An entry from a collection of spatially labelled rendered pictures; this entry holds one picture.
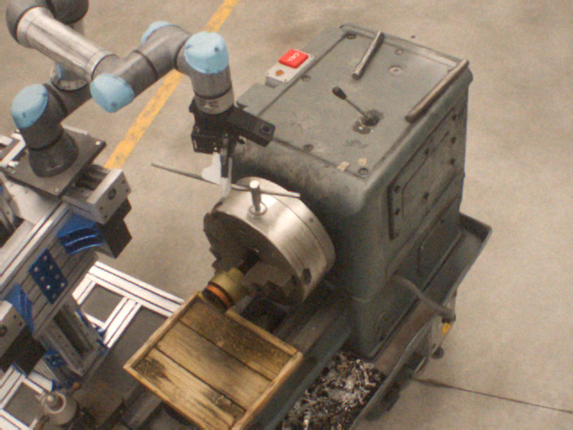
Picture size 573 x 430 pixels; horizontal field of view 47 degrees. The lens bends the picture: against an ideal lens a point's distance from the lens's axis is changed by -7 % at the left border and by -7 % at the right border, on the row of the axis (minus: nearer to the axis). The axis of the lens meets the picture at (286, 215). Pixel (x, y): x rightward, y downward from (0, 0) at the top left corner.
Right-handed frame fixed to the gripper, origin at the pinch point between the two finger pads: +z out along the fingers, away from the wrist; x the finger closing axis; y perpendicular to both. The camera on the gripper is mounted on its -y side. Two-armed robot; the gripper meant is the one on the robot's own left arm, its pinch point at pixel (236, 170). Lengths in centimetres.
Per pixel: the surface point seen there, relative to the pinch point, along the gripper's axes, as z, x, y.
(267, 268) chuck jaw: 24.7, 7.8, -6.3
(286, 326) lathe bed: 49, 10, -10
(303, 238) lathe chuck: 17.2, 3.3, -14.2
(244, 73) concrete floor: 151, -193, 62
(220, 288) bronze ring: 24.8, 14.8, 3.2
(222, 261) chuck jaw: 22.8, 8.8, 4.0
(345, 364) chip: 75, 6, -25
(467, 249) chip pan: 79, -43, -59
